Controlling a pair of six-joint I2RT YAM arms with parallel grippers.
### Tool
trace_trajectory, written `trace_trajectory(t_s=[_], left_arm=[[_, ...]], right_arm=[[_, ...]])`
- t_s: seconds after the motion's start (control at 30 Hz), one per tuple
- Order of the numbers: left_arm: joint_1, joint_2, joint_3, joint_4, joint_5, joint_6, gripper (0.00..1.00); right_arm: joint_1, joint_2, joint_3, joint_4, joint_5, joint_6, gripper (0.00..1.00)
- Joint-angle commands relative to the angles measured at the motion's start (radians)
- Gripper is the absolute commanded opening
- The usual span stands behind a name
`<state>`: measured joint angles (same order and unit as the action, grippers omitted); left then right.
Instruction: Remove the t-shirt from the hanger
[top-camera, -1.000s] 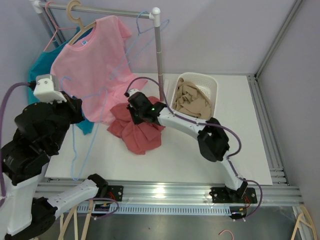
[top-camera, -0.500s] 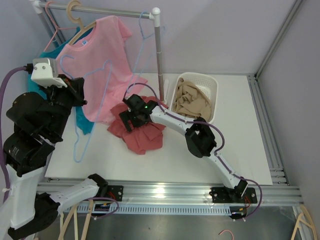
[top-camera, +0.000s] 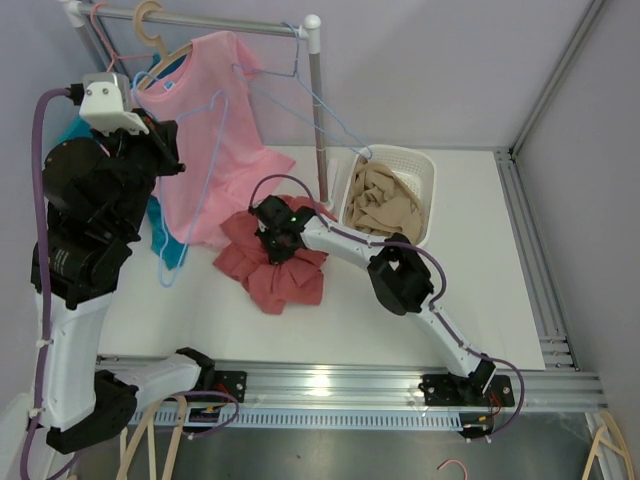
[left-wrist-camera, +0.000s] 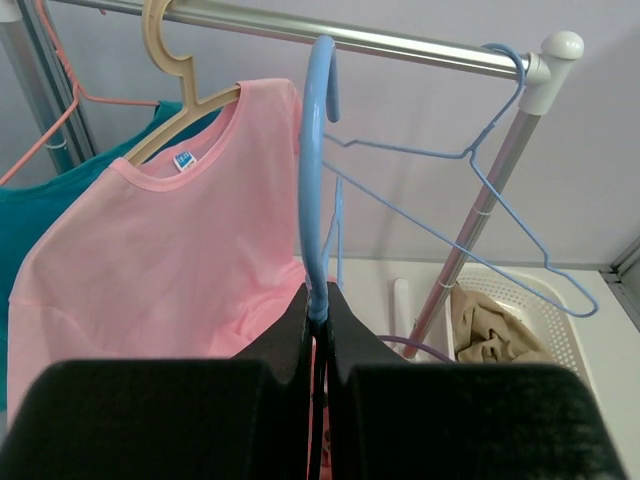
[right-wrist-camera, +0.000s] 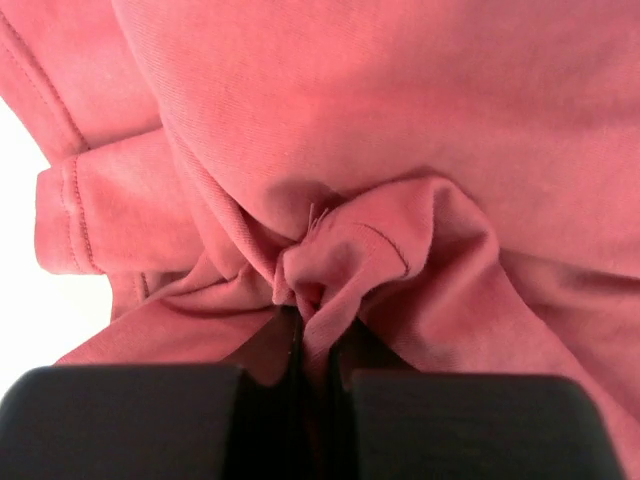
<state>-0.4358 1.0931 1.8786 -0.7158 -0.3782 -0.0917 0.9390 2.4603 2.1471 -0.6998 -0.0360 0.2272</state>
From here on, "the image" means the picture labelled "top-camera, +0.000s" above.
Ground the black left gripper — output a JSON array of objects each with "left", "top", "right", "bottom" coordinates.
[{"left": 89, "top": 107, "right": 186, "bottom": 236}]

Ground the coral red t shirt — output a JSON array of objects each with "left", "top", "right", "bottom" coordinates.
[{"left": 213, "top": 211, "right": 328, "bottom": 315}]

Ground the light pink t shirt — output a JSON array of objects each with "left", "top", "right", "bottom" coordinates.
[{"left": 133, "top": 32, "right": 295, "bottom": 248}]

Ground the light blue wire hanger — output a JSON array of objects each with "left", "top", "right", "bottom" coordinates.
[
  {"left": 157, "top": 90, "right": 229, "bottom": 288},
  {"left": 231, "top": 22, "right": 373, "bottom": 161}
]

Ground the beige t shirt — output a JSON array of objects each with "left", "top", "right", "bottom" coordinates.
[{"left": 342, "top": 157, "right": 424, "bottom": 244}]

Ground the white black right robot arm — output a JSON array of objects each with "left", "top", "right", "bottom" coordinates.
[{"left": 248, "top": 195, "right": 496, "bottom": 406}]

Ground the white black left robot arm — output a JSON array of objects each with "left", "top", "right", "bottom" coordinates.
[{"left": 31, "top": 118, "right": 216, "bottom": 454}]

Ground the beige wooden hanger on rack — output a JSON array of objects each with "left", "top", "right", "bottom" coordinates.
[{"left": 133, "top": 0, "right": 193, "bottom": 90}]

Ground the teal t shirt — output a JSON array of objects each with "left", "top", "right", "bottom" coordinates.
[{"left": 62, "top": 54, "right": 189, "bottom": 271}]

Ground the pink hanger on floor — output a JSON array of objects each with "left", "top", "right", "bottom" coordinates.
[{"left": 437, "top": 459, "right": 469, "bottom": 480}]

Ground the beige hanger bottom right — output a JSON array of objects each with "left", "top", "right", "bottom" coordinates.
[{"left": 581, "top": 410, "right": 636, "bottom": 480}]

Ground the white perforated plastic basket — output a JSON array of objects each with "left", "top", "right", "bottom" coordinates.
[{"left": 339, "top": 145, "right": 436, "bottom": 246}]

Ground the metal clothes rack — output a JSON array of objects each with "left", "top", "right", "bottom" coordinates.
[{"left": 61, "top": 1, "right": 338, "bottom": 211}]

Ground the beige hangers bottom left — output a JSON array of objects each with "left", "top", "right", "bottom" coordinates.
[{"left": 115, "top": 395, "right": 188, "bottom": 480}]

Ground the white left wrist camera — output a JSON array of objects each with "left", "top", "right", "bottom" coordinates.
[{"left": 79, "top": 72, "right": 149, "bottom": 136}]

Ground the pink wire hanger on rack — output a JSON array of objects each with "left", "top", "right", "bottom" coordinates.
[{"left": 86, "top": 1, "right": 160, "bottom": 105}]

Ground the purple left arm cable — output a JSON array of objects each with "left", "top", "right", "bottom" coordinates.
[{"left": 19, "top": 87, "right": 240, "bottom": 476}]

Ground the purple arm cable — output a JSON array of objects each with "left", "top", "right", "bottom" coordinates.
[
  {"left": 247, "top": 173, "right": 526, "bottom": 444},
  {"left": 19, "top": 87, "right": 240, "bottom": 476}
]

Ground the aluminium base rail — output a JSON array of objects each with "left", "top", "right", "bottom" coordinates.
[{"left": 94, "top": 355, "right": 609, "bottom": 414}]

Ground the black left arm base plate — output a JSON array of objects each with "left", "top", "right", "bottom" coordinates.
[{"left": 200, "top": 370, "right": 248, "bottom": 403}]

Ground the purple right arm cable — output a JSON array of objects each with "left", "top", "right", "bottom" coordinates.
[{"left": 247, "top": 173, "right": 526, "bottom": 444}]

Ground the white slotted cable duct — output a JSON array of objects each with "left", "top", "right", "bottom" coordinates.
[{"left": 124, "top": 407, "right": 464, "bottom": 432}]

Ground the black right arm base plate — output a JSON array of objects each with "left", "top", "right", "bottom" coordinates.
[{"left": 418, "top": 373, "right": 516, "bottom": 407}]

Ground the aluminium frame post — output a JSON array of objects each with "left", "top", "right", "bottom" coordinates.
[{"left": 510, "top": 0, "right": 610, "bottom": 159}]

